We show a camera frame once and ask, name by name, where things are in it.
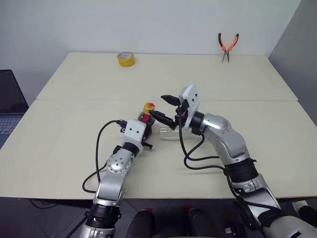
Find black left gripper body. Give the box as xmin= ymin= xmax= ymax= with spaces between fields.
xmin=141 ymin=138 xmax=154 ymax=151

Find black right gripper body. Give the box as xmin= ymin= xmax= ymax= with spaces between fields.
xmin=174 ymin=98 xmax=190 ymax=130

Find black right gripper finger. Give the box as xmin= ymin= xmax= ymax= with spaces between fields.
xmin=160 ymin=94 xmax=183 ymax=106
xmin=150 ymin=111 xmax=177 ymax=131

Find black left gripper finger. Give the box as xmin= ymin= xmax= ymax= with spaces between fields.
xmin=146 ymin=119 xmax=157 ymax=139

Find clear bottle with dark drink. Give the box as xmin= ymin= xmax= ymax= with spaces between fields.
xmin=137 ymin=112 xmax=157 ymax=139

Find bottle with yellow cap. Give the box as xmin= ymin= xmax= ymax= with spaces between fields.
xmin=143 ymin=102 xmax=156 ymax=115

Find clear stemless wine glass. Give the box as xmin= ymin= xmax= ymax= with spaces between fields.
xmin=158 ymin=124 xmax=180 ymax=142

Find yellow tape roll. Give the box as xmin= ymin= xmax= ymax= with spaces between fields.
xmin=116 ymin=51 xmax=136 ymax=68

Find orange black needle-nose pliers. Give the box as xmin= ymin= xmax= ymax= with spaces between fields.
xmin=217 ymin=33 xmax=240 ymax=64

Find dark rounded shape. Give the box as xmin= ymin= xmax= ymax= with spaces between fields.
xmin=130 ymin=208 xmax=155 ymax=238
xmin=183 ymin=207 xmax=225 ymax=238

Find dark laptop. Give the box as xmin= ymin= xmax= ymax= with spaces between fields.
xmin=0 ymin=69 xmax=30 ymax=149

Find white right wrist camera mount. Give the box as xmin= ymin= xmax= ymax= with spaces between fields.
xmin=178 ymin=84 xmax=203 ymax=130

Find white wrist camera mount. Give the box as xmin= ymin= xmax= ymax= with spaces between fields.
xmin=178 ymin=84 xmax=203 ymax=130
xmin=123 ymin=119 xmax=147 ymax=156

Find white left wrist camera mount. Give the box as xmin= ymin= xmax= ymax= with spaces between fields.
xmin=123 ymin=119 xmax=147 ymax=156

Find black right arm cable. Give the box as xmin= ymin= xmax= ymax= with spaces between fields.
xmin=177 ymin=116 xmax=263 ymax=228

